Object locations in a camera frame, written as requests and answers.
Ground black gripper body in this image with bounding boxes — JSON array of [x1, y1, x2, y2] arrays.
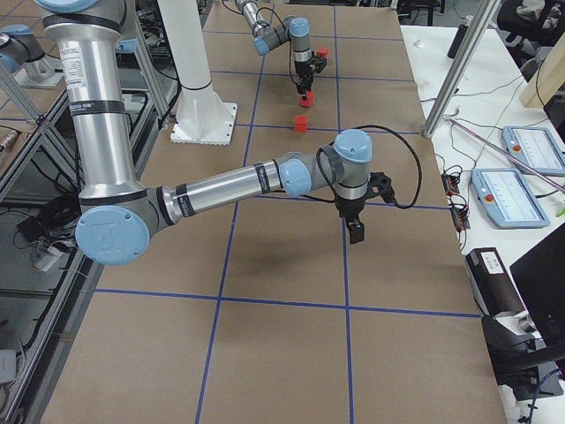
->
[[294, 61, 313, 84], [336, 197, 365, 225]]

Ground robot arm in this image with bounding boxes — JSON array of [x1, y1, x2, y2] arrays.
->
[[35, 1, 373, 265], [235, 1, 327, 107]]

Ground small circuit board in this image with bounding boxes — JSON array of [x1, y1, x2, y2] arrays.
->
[[441, 174, 460, 196]]

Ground black box with label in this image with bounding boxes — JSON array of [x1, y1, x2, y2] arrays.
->
[[464, 247, 525, 318]]

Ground black bottle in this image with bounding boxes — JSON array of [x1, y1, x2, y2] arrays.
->
[[447, 15, 473, 59]]

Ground near teach pendant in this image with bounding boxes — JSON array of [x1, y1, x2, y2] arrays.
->
[[471, 169, 550, 229]]

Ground teach pendant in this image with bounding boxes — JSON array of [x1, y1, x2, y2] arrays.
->
[[471, 169, 550, 229], [502, 126, 564, 177]]

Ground black monitor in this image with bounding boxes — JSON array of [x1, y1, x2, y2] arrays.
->
[[510, 225, 564, 345]]

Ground far teach pendant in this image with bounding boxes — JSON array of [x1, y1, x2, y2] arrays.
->
[[502, 126, 564, 177]]

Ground wooden board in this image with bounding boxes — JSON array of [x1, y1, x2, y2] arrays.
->
[[520, 35, 565, 109]]

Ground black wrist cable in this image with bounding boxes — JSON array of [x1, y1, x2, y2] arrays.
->
[[317, 125, 421, 209], [220, 0, 301, 87]]

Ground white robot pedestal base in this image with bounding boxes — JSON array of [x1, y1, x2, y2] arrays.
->
[[158, 0, 237, 145]]

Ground aluminium frame post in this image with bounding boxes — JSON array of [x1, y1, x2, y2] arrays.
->
[[422, 0, 501, 139]]

